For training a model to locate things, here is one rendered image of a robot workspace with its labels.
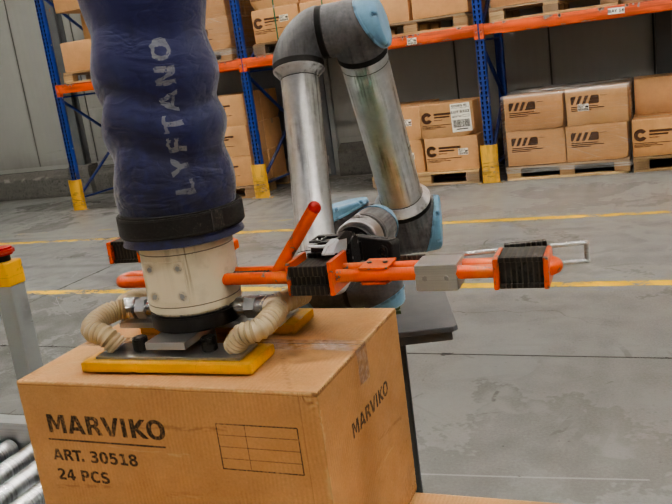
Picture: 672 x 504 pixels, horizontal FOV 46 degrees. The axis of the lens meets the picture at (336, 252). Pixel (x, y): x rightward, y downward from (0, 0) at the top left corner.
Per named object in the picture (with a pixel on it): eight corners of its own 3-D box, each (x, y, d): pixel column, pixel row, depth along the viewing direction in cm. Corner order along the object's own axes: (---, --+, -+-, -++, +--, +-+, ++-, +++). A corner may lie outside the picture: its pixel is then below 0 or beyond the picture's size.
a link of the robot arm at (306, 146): (260, 7, 175) (289, 314, 167) (314, -4, 172) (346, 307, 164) (277, 26, 186) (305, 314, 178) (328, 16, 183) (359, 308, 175)
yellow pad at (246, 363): (81, 372, 142) (75, 346, 141) (114, 352, 151) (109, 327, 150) (251, 375, 130) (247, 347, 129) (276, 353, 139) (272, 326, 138)
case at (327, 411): (61, 573, 153) (15, 380, 144) (175, 468, 189) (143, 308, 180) (350, 618, 130) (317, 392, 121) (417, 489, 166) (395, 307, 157)
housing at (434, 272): (415, 292, 129) (412, 265, 128) (425, 280, 135) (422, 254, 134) (458, 291, 126) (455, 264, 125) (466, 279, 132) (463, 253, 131)
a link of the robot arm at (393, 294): (359, 305, 176) (349, 251, 173) (410, 299, 173) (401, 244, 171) (351, 319, 167) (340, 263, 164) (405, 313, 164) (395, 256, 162)
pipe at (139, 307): (84, 349, 143) (77, 319, 142) (158, 305, 166) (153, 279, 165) (253, 350, 131) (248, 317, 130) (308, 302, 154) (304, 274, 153)
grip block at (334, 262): (287, 298, 135) (282, 265, 134) (308, 281, 144) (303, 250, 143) (333, 297, 132) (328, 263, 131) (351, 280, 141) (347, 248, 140)
